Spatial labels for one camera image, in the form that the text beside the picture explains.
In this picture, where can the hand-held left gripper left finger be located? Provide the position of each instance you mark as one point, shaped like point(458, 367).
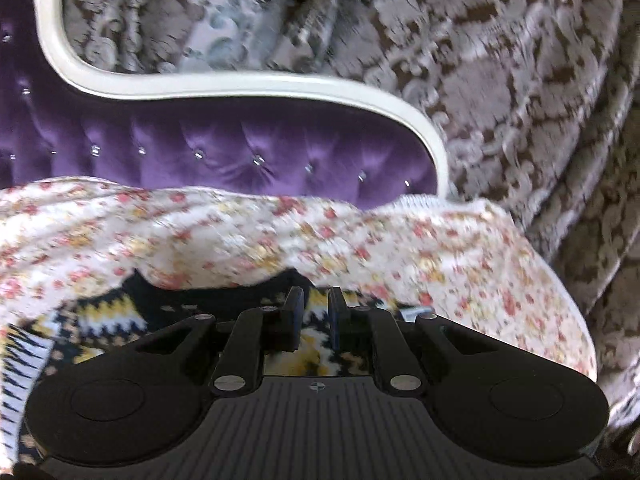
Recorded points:
point(295, 320)

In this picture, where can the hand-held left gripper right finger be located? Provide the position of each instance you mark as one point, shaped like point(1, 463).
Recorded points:
point(336, 320)

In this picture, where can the yellow black patterned knit sweater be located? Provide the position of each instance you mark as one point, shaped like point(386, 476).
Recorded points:
point(95, 327)

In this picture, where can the floral satin bedspread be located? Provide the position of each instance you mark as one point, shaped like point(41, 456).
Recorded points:
point(450, 270)

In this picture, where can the white lace cloth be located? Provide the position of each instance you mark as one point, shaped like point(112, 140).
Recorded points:
point(440, 202)

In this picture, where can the brown damask curtain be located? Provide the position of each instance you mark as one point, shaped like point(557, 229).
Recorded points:
point(500, 85)

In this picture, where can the purple tufted headboard white frame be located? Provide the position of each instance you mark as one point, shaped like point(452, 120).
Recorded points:
point(225, 145)

